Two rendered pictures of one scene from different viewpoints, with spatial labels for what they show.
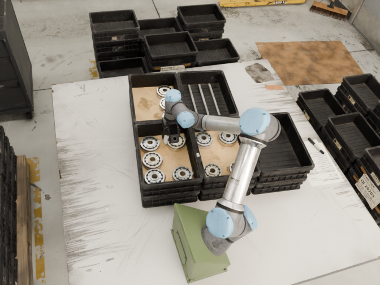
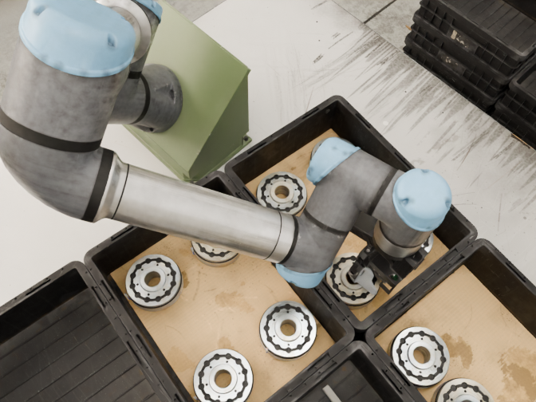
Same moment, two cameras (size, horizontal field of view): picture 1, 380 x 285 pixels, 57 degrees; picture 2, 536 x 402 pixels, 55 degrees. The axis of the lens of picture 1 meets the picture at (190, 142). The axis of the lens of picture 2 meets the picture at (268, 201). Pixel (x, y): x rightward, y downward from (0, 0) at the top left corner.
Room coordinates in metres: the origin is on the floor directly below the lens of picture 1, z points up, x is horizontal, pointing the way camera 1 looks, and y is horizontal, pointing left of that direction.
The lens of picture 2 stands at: (1.43, -0.19, 1.79)
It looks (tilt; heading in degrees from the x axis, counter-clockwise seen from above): 64 degrees down; 158
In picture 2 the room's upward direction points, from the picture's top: 3 degrees clockwise
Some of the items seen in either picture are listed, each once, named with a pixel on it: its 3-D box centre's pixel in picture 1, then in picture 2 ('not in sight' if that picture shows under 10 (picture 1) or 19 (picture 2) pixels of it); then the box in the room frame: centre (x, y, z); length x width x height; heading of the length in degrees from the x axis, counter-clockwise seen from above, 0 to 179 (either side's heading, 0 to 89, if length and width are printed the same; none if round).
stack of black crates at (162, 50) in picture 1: (169, 64); not in sight; (2.45, 0.29, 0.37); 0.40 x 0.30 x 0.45; 114
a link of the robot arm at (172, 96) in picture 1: (172, 102); (412, 207); (1.21, 0.11, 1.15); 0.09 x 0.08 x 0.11; 37
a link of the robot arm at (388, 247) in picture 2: (171, 112); (401, 230); (1.21, 0.12, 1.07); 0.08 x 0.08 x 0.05
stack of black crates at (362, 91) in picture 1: (360, 104); not in sight; (2.39, -1.43, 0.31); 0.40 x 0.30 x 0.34; 24
